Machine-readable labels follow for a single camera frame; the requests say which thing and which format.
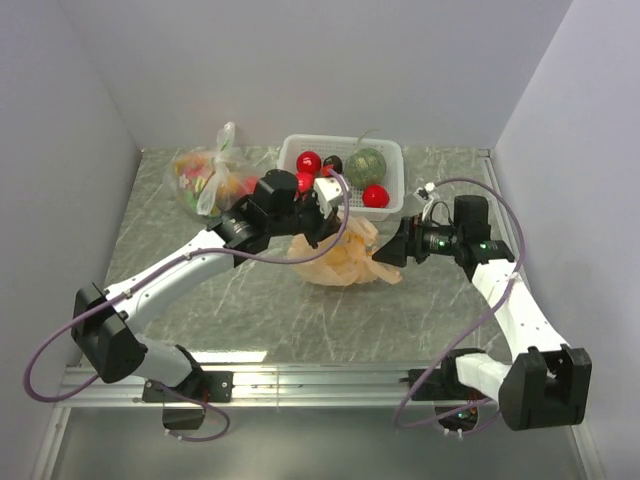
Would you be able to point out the red fake apple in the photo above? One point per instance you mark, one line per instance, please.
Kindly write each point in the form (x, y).
(375, 196)
(309, 162)
(305, 182)

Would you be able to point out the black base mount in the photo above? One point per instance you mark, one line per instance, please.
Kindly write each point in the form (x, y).
(438, 389)
(210, 387)

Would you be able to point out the white perforated plastic basket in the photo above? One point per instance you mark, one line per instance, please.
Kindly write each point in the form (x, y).
(324, 146)

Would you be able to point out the beige plastic bag orange prints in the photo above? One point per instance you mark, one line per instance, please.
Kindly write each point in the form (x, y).
(350, 261)

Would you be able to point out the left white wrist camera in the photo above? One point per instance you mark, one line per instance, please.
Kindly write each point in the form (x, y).
(330, 194)

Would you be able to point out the aluminium front rail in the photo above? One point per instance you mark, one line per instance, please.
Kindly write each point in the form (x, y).
(268, 385)

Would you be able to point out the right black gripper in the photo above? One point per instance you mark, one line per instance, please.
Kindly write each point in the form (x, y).
(407, 243)

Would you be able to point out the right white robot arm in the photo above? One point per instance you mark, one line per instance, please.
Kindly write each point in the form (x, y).
(547, 382)

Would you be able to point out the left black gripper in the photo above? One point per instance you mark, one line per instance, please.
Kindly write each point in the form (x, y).
(326, 227)

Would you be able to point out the green netted fake melon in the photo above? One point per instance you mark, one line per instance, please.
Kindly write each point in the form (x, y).
(366, 165)

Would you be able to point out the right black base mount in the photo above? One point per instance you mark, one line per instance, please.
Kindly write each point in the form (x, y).
(438, 389)

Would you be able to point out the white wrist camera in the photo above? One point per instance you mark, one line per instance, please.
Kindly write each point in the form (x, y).
(330, 194)
(427, 196)

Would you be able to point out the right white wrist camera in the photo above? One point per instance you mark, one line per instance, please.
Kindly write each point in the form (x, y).
(427, 196)

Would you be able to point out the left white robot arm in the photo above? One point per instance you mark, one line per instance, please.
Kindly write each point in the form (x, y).
(112, 321)

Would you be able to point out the clear tied bag of fruits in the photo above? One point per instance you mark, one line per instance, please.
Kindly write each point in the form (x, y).
(208, 182)

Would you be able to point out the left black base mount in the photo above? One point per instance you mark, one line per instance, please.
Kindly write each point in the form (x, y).
(210, 387)

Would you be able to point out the dark brown fake fruit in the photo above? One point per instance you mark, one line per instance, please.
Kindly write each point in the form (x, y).
(333, 163)

